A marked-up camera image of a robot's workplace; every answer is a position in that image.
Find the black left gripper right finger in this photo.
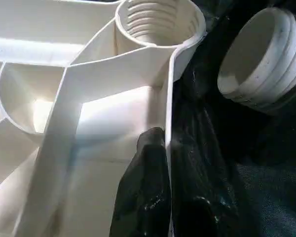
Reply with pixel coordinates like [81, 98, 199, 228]
[169, 133, 247, 237]

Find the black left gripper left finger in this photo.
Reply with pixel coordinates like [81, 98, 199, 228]
[110, 127, 171, 237]

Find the white plastic table top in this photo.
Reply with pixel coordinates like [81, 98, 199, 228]
[0, 0, 207, 237]

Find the white plastic table leg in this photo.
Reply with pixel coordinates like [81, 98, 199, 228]
[217, 7, 296, 117]

